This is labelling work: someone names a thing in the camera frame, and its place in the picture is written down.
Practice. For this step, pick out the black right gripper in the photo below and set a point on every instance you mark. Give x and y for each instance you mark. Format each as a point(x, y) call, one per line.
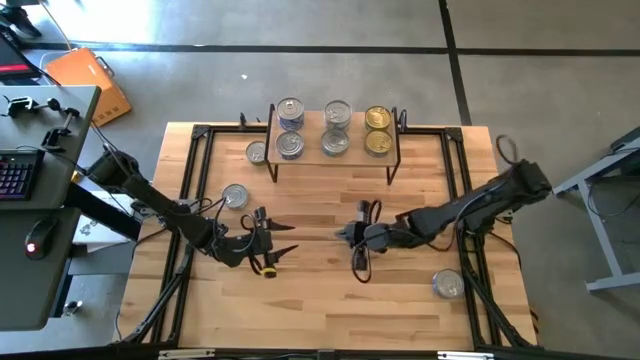
point(362, 235)

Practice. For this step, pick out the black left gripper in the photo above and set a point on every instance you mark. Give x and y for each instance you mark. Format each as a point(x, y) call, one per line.
point(262, 245)

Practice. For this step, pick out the green label tuna can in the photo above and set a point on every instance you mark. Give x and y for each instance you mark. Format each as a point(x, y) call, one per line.
point(255, 152)

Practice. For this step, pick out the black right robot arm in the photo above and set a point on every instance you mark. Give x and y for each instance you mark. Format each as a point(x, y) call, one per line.
point(450, 217)

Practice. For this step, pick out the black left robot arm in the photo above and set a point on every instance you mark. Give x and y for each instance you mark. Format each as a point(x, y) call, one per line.
point(155, 200)

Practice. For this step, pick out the wooden shelf black metal legs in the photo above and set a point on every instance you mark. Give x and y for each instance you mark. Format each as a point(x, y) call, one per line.
point(312, 150)

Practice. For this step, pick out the yellow tape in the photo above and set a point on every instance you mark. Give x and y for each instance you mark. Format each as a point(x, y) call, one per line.
point(270, 273)

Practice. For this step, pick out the silver lid tuna can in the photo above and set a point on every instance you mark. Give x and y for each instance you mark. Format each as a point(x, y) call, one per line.
point(448, 283)

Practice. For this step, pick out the black desk support beam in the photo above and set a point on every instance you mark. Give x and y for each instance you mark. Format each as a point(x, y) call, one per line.
point(100, 210)

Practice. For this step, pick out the white printed box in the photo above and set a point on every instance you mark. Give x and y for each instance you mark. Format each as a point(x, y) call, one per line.
point(90, 227)

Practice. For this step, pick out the small desk caster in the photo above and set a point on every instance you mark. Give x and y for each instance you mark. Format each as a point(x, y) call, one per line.
point(73, 307)

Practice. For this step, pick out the dark grey desk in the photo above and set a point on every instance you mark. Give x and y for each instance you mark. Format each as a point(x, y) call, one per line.
point(30, 295)
point(65, 175)

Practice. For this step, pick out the black computer mouse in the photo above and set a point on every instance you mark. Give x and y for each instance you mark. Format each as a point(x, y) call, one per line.
point(40, 237)

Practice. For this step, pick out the orange case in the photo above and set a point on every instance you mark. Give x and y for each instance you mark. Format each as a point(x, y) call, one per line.
point(85, 80)

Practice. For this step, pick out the black keyboard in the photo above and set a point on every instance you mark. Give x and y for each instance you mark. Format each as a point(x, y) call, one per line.
point(20, 175)

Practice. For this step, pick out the grey blue metal table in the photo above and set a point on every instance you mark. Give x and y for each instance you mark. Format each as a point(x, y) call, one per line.
point(612, 282)

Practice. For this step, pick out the silver black clamp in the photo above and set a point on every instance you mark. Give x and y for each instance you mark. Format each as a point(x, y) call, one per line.
point(22, 105)

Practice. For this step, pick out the person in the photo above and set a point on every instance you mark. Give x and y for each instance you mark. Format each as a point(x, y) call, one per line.
point(20, 22)

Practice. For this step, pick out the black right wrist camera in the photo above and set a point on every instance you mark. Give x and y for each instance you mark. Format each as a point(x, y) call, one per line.
point(385, 236)

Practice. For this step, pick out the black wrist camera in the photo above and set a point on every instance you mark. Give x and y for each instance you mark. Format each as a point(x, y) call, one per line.
point(232, 252)
point(385, 236)

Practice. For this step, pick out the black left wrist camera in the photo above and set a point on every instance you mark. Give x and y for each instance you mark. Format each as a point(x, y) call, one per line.
point(232, 252)

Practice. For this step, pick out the black aluminium table frame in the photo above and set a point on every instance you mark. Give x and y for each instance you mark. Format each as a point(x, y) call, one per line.
point(430, 130)

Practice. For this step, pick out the silver metal bracket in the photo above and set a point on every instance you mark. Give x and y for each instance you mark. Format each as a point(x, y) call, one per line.
point(465, 356)
point(185, 355)

